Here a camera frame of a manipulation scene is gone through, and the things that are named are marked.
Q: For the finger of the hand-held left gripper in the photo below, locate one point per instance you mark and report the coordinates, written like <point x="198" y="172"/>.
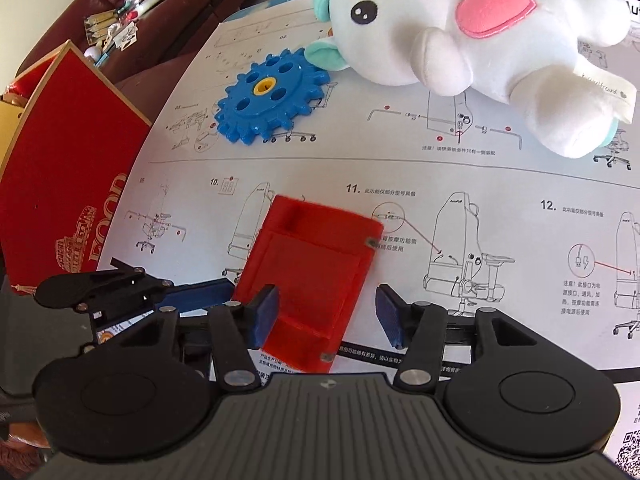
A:
<point x="200" y="294"/>

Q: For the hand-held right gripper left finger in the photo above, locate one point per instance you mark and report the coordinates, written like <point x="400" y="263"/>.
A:
<point x="265" y="317"/>

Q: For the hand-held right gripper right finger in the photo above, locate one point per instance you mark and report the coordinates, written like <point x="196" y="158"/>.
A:
<point x="392" y="317"/>

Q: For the red plastic block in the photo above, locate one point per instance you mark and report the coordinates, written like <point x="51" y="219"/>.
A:
<point x="310" y="270"/>

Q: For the red gold-trimmed box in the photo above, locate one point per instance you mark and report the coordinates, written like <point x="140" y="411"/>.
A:
<point x="65" y="170"/>

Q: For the blue toy gear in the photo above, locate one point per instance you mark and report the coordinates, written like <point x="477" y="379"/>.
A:
<point x="280" y="100"/>

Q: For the white unicorn plush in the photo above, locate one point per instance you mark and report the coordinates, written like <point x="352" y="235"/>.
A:
<point x="450" y="25"/>

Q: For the chair instruction sheet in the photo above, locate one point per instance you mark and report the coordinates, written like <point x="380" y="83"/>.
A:
<point x="350" y="160"/>

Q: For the clutter of small toys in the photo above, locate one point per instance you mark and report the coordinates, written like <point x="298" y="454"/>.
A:
<point x="120" y="25"/>

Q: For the brown leather sofa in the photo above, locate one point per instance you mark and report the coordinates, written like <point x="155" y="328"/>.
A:
<point x="200" y="5"/>

